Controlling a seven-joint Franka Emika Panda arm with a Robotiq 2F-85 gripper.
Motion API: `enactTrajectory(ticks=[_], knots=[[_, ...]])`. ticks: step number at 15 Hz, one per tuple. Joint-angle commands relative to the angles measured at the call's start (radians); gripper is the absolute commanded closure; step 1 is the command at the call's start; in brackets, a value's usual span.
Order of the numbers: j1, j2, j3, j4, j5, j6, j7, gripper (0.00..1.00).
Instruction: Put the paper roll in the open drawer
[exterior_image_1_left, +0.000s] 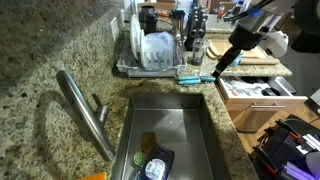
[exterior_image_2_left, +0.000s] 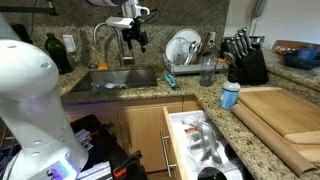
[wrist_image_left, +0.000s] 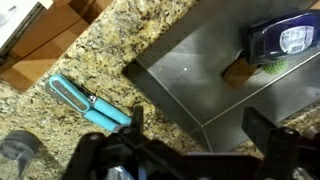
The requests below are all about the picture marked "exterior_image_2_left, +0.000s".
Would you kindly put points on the clear drinking glass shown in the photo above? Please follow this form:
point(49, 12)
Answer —
point(208, 71)

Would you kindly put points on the black round item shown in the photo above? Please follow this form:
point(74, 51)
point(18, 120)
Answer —
point(211, 174)

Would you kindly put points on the orange cardboard tray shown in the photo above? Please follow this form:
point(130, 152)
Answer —
point(283, 46)

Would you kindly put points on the light wooden cutting board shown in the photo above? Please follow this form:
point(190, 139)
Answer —
point(308, 148)

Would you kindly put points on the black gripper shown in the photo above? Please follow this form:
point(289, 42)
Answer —
point(135, 32)

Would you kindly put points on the black knife block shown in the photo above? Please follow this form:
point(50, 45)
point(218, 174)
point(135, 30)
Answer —
point(251, 68)

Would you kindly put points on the black orange clamp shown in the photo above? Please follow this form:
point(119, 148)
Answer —
point(125, 165)

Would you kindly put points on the steel utensils in rack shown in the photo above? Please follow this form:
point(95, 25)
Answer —
point(192, 51)

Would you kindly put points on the dark blue bowl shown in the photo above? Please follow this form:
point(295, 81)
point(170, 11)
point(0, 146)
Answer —
point(300, 59)

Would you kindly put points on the large wooden cutting board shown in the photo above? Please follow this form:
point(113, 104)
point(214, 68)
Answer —
point(280, 110)

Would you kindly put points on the dark green glass bottle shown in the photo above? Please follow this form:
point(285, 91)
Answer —
point(57, 53)

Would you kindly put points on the steel kitchen faucet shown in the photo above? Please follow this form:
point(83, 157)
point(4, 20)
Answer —
point(120, 46)

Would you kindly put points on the translucent plastic container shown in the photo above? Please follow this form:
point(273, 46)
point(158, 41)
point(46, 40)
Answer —
point(176, 50)

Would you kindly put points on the open wooden drawer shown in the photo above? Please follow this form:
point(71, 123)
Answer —
point(186, 143)

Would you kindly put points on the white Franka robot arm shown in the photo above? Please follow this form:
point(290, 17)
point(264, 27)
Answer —
point(30, 100)

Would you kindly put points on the plastic bags of cutlery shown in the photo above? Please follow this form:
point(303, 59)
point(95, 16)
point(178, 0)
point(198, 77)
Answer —
point(203, 140)

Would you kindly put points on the grey dish drying rack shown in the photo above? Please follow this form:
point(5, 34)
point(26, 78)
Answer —
point(186, 68)

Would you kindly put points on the orange sponge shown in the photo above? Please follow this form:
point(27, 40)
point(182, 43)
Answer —
point(102, 65)

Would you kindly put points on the white wall outlet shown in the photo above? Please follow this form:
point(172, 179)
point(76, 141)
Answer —
point(69, 43)

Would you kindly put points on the stainless steel sink basin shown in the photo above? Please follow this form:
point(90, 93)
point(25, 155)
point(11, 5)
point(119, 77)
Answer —
point(120, 79)

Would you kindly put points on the white dinner plate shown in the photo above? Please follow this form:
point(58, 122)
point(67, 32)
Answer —
point(190, 35)

